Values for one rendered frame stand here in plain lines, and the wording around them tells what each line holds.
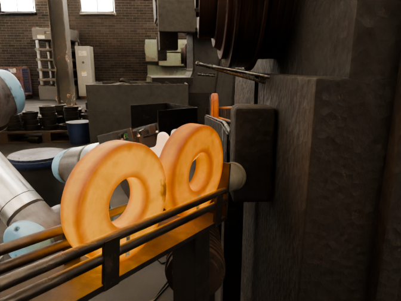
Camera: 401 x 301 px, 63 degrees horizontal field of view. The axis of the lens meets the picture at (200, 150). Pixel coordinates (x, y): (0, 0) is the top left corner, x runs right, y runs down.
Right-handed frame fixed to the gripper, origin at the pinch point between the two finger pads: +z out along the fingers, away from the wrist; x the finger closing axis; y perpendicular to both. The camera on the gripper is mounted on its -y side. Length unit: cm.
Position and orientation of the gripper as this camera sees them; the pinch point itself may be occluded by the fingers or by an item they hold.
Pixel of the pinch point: (191, 159)
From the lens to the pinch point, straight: 54.1
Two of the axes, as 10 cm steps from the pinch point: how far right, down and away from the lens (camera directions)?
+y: -2.1, -9.7, -0.9
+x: 5.4, -1.9, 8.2
